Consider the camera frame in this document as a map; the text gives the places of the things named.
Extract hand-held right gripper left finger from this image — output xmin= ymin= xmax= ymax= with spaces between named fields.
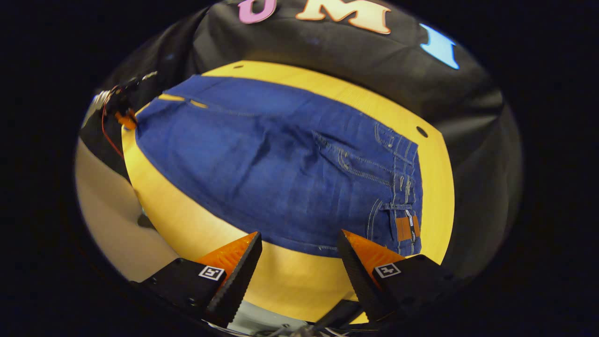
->
xmin=131 ymin=231 xmax=263 ymax=328

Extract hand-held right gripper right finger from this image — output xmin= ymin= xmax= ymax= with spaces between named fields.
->
xmin=336 ymin=229 xmax=462 ymax=326

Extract blue jeans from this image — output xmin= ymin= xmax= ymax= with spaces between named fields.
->
xmin=135 ymin=75 xmax=424 ymax=259

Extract black backdrop cloth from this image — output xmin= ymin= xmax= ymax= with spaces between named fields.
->
xmin=79 ymin=0 xmax=523 ymax=281

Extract red cable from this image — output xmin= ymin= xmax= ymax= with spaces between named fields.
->
xmin=101 ymin=91 xmax=125 ymax=160

